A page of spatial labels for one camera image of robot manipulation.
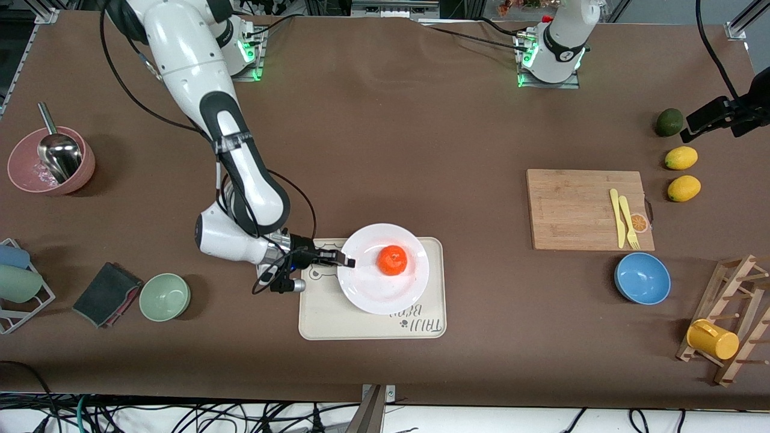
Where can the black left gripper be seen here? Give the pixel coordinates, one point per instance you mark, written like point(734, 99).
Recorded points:
point(726, 112)

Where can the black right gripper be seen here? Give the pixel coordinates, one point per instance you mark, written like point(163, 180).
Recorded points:
point(304, 250)

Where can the white round plate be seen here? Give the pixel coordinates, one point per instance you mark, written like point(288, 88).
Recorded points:
point(373, 294)

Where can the orange fruit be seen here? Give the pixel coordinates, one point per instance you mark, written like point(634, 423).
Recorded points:
point(393, 260)

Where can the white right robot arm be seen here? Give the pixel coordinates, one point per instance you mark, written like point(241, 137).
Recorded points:
point(180, 54)

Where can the dark green avocado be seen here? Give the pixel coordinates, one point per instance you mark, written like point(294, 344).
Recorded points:
point(669, 122)

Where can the yellow lemon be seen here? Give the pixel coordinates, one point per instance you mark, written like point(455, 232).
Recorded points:
point(684, 189)
point(681, 158)

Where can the cream bear print tray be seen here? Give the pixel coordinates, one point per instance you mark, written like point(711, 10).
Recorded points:
point(319, 319)

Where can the orange slice sticker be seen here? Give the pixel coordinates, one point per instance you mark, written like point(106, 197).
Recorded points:
point(640, 224)

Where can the yellow plastic fork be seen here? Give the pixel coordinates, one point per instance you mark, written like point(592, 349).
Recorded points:
point(627, 216)

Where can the yellow plastic knife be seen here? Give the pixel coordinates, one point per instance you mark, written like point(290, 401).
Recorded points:
point(618, 219)

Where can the pale green bowl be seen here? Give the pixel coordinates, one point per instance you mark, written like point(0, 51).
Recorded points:
point(165, 297)

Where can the blue bowl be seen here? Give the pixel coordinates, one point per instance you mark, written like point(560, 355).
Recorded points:
point(642, 278)

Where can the wooden mug rack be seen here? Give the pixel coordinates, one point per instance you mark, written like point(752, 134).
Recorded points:
point(719, 300)

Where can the wooden cutting board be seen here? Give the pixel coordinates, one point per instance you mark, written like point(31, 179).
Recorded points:
point(559, 228)

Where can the yellow mug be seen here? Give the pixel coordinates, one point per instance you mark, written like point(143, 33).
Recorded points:
point(716, 343)

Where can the dark folded cloth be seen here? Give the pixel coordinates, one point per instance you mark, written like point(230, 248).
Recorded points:
point(107, 294)

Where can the pink bowl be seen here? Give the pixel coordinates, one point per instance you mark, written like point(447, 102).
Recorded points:
point(85, 168)

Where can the metal scoop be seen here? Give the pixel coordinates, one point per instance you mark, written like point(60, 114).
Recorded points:
point(60, 153)

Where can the pale green cup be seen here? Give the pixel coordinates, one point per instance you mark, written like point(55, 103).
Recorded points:
point(18, 284)

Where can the blue cup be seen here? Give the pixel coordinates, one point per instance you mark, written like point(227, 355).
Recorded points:
point(12, 257)

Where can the aluminium frame corner bracket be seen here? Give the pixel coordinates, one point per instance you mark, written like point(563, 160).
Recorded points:
point(737, 29)

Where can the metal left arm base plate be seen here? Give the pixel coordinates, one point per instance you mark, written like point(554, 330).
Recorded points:
point(571, 84)

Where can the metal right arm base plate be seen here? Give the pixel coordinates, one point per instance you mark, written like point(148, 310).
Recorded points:
point(249, 75)

